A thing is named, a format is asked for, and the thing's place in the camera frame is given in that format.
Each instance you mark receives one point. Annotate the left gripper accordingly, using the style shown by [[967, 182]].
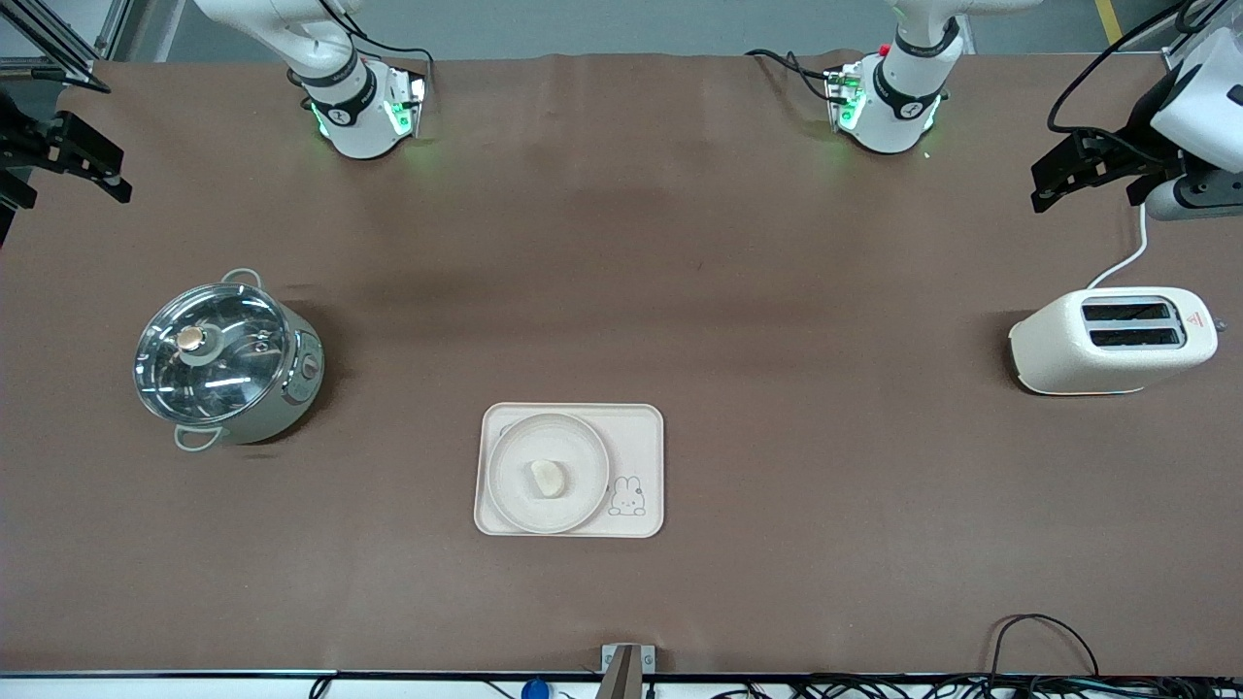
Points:
[[1134, 146]]

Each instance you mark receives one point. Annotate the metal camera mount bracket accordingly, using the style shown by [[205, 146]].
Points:
[[626, 670]]

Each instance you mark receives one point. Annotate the grey-green electric cooking pot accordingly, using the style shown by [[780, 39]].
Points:
[[291, 408]]

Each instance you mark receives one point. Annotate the brown table mat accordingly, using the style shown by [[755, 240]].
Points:
[[621, 243]]

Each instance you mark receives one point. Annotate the cream rabbit print tray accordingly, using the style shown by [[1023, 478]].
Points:
[[636, 437]]

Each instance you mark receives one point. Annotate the aluminium frame profile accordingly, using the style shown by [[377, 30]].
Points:
[[58, 44]]

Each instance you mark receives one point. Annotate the blue round object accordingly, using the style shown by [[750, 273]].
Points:
[[535, 690]]

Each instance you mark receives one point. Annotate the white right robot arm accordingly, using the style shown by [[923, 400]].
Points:
[[350, 116]]

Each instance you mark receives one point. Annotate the cream round plate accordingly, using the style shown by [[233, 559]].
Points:
[[524, 456]]

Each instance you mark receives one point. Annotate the glass pot lid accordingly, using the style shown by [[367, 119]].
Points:
[[223, 374]]

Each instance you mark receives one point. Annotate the pale steamed bun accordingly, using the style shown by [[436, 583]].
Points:
[[546, 478]]

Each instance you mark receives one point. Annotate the cream two-slot toaster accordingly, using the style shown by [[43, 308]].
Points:
[[1054, 354]]

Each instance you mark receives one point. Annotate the metal base connector plate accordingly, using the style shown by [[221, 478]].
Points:
[[416, 102], [840, 97]]

